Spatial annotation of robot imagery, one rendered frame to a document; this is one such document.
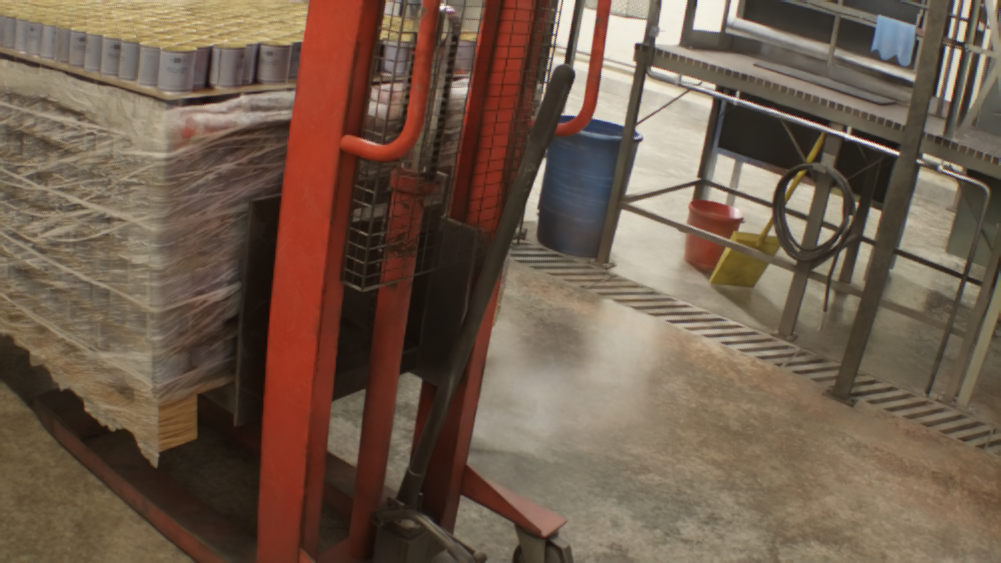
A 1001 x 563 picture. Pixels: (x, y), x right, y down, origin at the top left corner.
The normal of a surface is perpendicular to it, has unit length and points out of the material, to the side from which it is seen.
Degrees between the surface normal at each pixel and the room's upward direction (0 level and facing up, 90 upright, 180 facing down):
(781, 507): 0
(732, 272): 120
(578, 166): 94
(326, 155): 90
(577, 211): 92
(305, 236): 90
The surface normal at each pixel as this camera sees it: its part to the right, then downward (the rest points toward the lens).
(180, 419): 0.80, 0.29
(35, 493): 0.17, -0.93
